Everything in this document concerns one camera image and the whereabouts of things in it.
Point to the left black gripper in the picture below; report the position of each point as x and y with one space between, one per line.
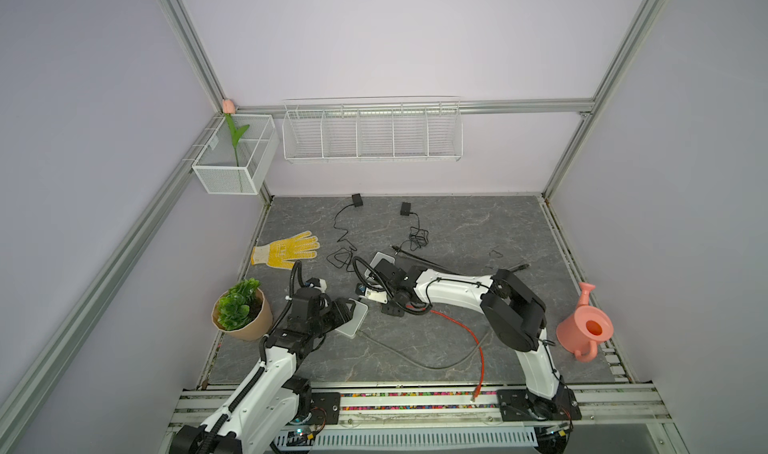
339 311

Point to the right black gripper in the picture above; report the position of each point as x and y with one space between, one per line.
394 310

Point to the white network switch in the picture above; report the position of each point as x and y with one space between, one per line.
351 327
382 262

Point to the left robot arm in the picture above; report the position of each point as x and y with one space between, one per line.
272 395

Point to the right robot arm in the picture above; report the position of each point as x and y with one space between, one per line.
516 315

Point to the yellow white work glove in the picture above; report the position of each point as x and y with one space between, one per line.
283 253

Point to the potted green plant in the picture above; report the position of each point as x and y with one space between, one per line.
243 311

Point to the small white mesh basket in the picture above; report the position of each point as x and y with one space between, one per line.
215 165

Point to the pink watering can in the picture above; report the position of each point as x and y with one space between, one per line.
586 328

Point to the artificial pink tulip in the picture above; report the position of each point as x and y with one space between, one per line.
236 131

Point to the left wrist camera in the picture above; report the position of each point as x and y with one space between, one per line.
317 283

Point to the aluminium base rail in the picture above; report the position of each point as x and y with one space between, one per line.
436 417

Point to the long white wire basket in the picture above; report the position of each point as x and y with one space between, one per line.
394 128

